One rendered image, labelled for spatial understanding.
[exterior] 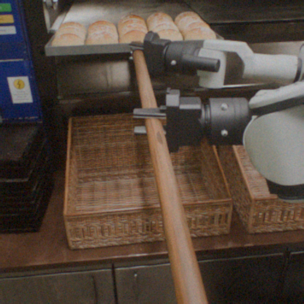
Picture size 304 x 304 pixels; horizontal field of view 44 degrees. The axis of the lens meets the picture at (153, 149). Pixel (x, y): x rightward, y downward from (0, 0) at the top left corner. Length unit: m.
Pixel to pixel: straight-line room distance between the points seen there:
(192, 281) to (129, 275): 0.96
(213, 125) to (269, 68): 0.38
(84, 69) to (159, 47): 0.53
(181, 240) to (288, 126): 0.17
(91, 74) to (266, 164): 1.13
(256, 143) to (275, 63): 0.56
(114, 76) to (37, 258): 0.73
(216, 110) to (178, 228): 0.29
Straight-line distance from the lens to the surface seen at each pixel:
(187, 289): 0.39
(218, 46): 0.99
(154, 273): 1.35
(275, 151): 0.44
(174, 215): 0.46
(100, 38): 1.20
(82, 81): 1.52
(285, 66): 1.01
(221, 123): 0.67
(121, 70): 1.51
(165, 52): 1.05
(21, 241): 1.40
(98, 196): 1.51
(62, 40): 1.21
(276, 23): 1.59
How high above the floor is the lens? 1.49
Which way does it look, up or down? 30 degrees down
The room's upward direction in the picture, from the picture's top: 1 degrees counter-clockwise
